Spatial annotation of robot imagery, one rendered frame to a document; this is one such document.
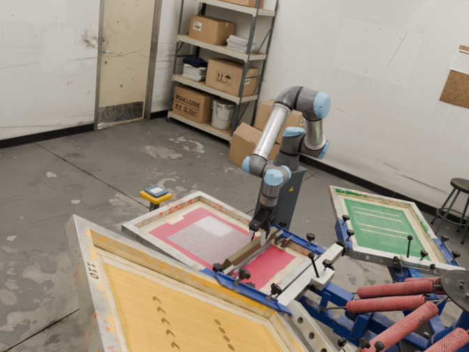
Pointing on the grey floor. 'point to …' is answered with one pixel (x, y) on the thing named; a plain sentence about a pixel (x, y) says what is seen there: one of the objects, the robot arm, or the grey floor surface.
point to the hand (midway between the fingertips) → (255, 242)
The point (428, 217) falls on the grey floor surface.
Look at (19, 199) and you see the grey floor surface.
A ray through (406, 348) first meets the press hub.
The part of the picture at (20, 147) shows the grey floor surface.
